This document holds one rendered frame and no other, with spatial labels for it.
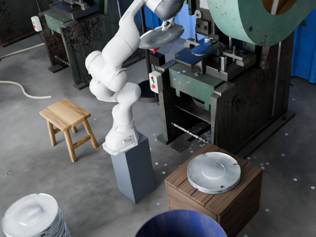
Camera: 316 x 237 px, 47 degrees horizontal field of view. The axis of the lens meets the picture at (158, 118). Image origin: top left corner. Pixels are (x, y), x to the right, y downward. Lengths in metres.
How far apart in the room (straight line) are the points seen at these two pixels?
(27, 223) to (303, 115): 2.18
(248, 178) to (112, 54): 0.99
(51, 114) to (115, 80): 1.26
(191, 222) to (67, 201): 1.04
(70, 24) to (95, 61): 1.83
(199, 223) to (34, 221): 0.85
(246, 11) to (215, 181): 0.88
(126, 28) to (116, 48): 0.10
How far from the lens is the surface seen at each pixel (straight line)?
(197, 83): 2.29
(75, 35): 3.53
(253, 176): 2.05
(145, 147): 2.18
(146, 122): 3.03
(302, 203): 2.43
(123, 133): 2.07
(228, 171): 2.02
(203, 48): 2.34
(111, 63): 1.60
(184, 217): 1.76
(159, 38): 2.19
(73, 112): 2.74
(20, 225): 2.06
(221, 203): 1.91
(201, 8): 2.26
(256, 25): 1.84
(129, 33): 1.60
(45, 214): 2.05
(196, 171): 2.02
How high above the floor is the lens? 1.82
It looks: 36 degrees down
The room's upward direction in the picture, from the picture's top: 7 degrees counter-clockwise
